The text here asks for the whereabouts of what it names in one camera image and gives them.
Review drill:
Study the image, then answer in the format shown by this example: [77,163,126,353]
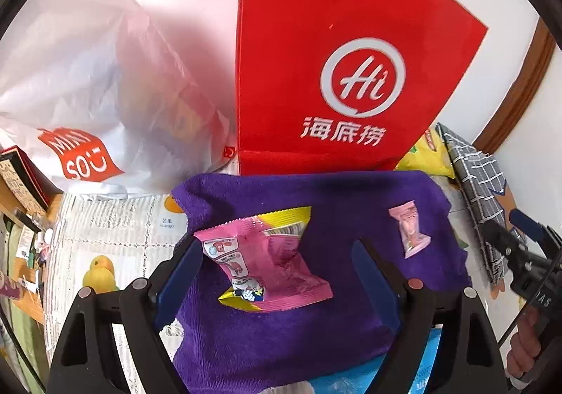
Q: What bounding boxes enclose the purple towel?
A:
[170,170,472,394]

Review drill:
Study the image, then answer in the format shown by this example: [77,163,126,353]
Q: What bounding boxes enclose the grey checked cloth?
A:
[434,122,514,287]

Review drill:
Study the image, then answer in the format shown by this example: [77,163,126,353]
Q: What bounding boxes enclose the blue box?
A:
[307,328,442,394]

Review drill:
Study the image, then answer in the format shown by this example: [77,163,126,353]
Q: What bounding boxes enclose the brown wooden door frame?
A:
[472,19,557,155]

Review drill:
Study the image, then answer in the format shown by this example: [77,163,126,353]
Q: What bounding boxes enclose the red paper bag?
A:
[235,0,489,177]

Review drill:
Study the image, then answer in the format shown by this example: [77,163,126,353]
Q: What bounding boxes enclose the yellow snack bag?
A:
[394,125,455,179]

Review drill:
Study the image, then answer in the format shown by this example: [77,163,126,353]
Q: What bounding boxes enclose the black cable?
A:
[497,260,562,346]

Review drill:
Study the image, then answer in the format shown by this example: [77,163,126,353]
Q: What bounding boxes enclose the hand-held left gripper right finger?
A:
[351,238,512,394]

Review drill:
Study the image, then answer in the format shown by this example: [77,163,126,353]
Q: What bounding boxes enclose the fruit print table cloth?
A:
[41,148,519,394]

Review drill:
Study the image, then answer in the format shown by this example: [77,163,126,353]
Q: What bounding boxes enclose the wooden side shelf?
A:
[0,181,63,327]

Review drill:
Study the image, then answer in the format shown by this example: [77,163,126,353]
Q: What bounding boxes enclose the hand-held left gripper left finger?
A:
[46,238,205,394]

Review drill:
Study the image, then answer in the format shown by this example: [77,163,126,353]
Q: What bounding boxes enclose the small pale pink candy packet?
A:
[388,199,430,260]

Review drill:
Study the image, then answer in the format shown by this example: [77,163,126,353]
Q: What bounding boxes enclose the patterned book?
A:
[0,147,51,211]

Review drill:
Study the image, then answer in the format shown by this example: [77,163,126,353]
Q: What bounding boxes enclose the white plastic bag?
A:
[0,0,240,202]

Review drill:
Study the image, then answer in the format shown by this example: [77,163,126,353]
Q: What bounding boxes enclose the person's right hand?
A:
[505,305,550,380]

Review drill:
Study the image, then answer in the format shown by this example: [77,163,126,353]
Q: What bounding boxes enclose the pink and yellow snack packet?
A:
[193,206,333,315]

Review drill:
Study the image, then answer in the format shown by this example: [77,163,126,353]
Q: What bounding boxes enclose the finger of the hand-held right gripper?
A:
[484,222,534,274]
[508,208,562,246]

